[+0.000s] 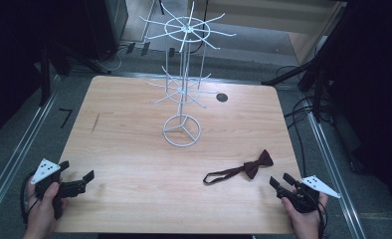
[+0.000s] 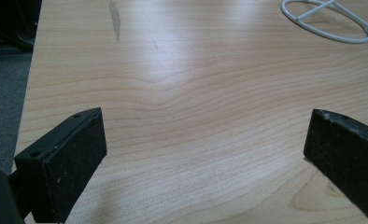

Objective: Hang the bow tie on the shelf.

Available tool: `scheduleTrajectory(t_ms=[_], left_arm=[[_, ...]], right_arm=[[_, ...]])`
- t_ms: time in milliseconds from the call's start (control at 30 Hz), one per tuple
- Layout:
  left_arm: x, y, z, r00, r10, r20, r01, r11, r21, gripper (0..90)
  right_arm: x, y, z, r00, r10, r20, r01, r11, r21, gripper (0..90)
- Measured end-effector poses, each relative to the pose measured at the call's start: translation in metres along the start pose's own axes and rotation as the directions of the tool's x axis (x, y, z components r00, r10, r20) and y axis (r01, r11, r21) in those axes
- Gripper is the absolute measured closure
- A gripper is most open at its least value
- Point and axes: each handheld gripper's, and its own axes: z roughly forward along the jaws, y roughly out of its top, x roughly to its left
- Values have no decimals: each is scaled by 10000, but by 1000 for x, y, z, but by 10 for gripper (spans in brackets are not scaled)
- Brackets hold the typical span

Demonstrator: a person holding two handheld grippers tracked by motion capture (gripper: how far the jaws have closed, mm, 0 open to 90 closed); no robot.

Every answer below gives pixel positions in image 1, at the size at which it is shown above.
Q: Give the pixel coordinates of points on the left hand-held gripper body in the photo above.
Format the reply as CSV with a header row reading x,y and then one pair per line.
x,y
44,171

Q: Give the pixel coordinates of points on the black round table grommet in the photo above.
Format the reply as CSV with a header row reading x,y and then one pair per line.
x,y
221,97

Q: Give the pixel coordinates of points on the black tripod stand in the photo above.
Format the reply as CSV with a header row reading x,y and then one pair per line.
x,y
51,63
311,76

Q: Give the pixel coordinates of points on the person's right hand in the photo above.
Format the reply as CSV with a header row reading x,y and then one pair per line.
x,y
303,220

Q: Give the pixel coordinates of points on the dark red bow tie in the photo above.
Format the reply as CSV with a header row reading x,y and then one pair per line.
x,y
252,166

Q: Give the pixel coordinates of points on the person's left hand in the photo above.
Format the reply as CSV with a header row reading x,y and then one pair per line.
x,y
42,212

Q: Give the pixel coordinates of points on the metal floor rail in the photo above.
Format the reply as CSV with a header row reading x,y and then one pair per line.
x,y
21,146
333,176

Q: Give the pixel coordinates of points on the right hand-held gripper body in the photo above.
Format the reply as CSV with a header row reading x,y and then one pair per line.
x,y
303,199

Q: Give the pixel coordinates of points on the dark cabinet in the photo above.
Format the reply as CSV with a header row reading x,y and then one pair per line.
x,y
107,23

